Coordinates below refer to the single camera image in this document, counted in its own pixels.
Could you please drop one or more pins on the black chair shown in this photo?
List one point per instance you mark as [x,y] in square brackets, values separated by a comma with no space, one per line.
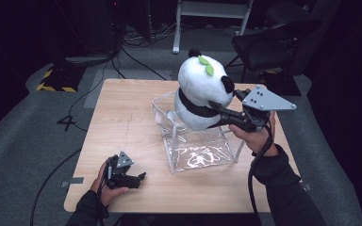
[264,50]

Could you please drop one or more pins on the small grey tape piece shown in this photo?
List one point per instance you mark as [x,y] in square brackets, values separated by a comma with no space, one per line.
[307,187]

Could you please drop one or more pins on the white metal stand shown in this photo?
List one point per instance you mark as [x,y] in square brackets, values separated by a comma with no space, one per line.
[177,28]

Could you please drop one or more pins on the clear plastic storage bag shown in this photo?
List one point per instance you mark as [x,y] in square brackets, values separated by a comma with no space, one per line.
[198,153]

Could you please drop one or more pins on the grey tape strip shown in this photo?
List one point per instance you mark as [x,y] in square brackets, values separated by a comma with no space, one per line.
[74,181]

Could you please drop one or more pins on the panda plush toy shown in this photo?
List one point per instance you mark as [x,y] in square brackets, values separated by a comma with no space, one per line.
[201,84]

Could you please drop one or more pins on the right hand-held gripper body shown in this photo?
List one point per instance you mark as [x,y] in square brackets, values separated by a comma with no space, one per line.
[264,100]

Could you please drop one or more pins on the person's right hand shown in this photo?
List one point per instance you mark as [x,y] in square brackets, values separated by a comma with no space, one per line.
[257,141]

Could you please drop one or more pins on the dark equipment cabinet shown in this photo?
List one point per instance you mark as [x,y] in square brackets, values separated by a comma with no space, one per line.
[88,28]

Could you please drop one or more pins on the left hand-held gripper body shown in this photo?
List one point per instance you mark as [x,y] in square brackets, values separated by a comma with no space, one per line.
[119,175]

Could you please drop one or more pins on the person's left hand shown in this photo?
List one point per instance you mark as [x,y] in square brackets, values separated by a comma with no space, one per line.
[102,188]

